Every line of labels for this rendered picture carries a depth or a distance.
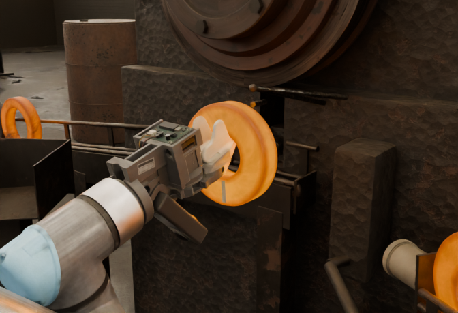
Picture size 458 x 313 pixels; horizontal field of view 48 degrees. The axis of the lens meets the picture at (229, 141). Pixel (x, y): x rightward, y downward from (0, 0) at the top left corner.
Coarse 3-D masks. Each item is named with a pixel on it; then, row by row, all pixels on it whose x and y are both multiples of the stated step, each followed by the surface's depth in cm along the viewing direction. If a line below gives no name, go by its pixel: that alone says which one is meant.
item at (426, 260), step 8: (416, 256) 67; (424, 256) 67; (432, 256) 68; (416, 264) 68; (424, 264) 67; (432, 264) 68; (416, 272) 68; (424, 272) 68; (432, 272) 68; (416, 280) 68; (424, 280) 68; (432, 280) 68; (416, 288) 68; (432, 288) 68; (416, 296) 68; (416, 304) 68; (416, 312) 68; (440, 312) 69
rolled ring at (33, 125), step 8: (8, 104) 160; (16, 104) 157; (24, 104) 155; (32, 104) 157; (8, 112) 162; (24, 112) 155; (32, 112) 155; (8, 120) 164; (32, 120) 154; (8, 128) 164; (32, 128) 154; (40, 128) 156; (8, 136) 164; (16, 136) 165; (32, 136) 155; (40, 136) 157
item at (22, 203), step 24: (0, 144) 123; (24, 144) 123; (48, 144) 122; (0, 168) 125; (24, 168) 125; (48, 168) 110; (72, 168) 124; (0, 192) 123; (24, 192) 121; (48, 192) 110; (72, 192) 125; (0, 216) 108; (24, 216) 107; (0, 240) 116
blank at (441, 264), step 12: (444, 240) 65; (456, 240) 63; (444, 252) 65; (456, 252) 63; (444, 264) 65; (456, 264) 63; (444, 276) 66; (456, 276) 64; (444, 288) 66; (456, 288) 64; (444, 300) 66; (456, 300) 64
